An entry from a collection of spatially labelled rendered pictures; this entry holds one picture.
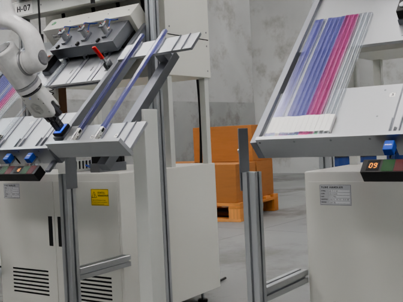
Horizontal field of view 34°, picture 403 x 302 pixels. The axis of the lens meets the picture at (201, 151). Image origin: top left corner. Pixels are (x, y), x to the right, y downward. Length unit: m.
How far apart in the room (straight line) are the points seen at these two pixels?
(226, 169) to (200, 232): 2.81
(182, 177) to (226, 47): 9.04
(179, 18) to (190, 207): 0.80
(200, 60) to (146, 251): 1.10
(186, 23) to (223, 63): 8.77
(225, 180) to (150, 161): 3.62
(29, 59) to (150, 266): 0.74
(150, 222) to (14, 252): 0.98
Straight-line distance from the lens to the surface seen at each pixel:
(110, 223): 2.54
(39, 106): 2.19
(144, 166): 2.09
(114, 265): 2.43
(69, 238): 2.26
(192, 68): 2.90
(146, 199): 2.10
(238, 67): 12.02
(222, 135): 6.16
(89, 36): 2.71
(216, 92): 11.41
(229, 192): 5.69
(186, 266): 2.84
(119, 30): 2.61
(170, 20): 2.81
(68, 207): 2.25
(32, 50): 2.08
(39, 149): 2.29
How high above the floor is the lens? 0.75
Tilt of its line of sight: 1 degrees down
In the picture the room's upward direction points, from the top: 3 degrees counter-clockwise
